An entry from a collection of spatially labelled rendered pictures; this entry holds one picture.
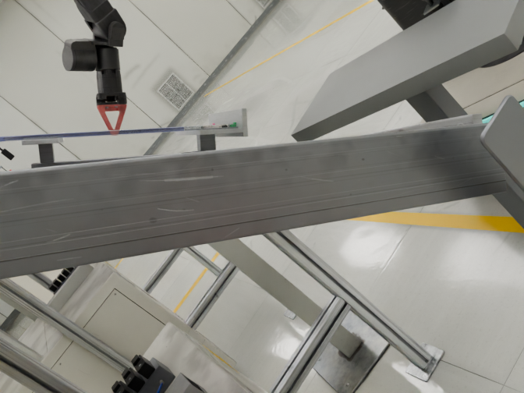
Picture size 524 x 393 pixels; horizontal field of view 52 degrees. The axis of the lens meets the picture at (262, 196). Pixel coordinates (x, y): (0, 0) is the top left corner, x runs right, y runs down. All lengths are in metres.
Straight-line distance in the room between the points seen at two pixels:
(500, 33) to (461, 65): 0.09
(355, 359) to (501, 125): 1.24
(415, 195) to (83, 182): 0.25
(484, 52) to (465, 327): 0.72
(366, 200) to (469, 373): 0.99
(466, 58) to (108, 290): 1.30
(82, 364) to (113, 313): 0.18
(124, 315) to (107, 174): 1.53
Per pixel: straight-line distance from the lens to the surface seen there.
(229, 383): 0.76
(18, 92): 8.56
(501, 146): 0.45
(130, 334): 1.88
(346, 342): 1.61
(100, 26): 1.30
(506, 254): 1.52
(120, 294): 1.84
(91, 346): 1.82
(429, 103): 1.23
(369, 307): 1.30
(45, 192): 0.34
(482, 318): 1.43
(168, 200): 0.35
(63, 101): 8.56
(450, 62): 1.02
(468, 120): 0.52
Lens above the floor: 0.97
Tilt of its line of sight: 18 degrees down
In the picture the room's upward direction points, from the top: 48 degrees counter-clockwise
